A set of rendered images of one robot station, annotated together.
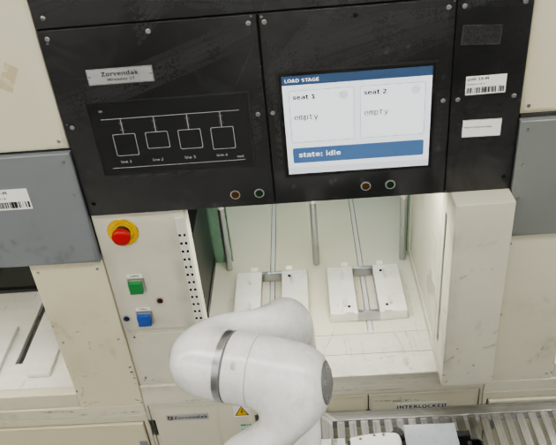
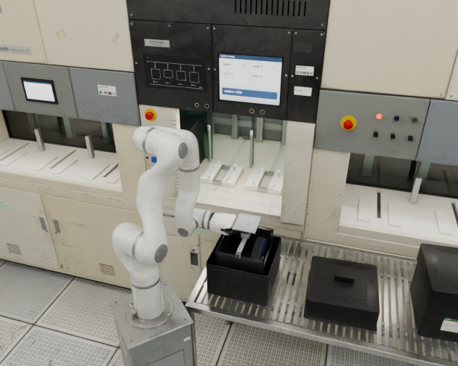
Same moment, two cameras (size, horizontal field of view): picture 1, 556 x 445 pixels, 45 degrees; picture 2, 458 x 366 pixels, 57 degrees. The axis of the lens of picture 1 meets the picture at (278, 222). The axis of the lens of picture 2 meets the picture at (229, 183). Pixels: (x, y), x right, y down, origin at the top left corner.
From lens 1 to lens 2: 0.82 m
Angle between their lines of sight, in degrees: 12
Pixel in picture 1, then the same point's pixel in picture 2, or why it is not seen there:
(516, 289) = (319, 178)
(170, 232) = (169, 118)
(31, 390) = (105, 186)
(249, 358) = (157, 134)
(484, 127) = (304, 91)
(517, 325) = (320, 198)
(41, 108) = (126, 52)
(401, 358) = (267, 208)
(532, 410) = (324, 246)
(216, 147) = (191, 80)
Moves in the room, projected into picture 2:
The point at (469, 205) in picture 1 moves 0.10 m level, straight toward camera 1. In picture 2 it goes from (293, 125) to (283, 133)
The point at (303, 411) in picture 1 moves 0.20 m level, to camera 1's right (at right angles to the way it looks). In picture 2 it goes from (169, 155) to (225, 161)
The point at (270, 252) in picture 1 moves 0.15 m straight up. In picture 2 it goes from (231, 159) to (231, 138)
